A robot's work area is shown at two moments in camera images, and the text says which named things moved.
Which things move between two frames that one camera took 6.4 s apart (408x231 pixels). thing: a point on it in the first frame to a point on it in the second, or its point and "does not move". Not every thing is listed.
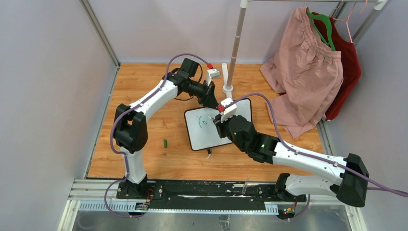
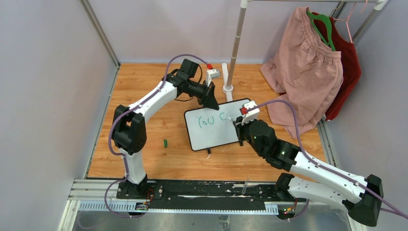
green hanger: x=322 y=17 does not move
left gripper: x=208 y=100 does not move
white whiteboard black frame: x=202 y=132 does not move
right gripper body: x=223 y=127 to x=243 y=130
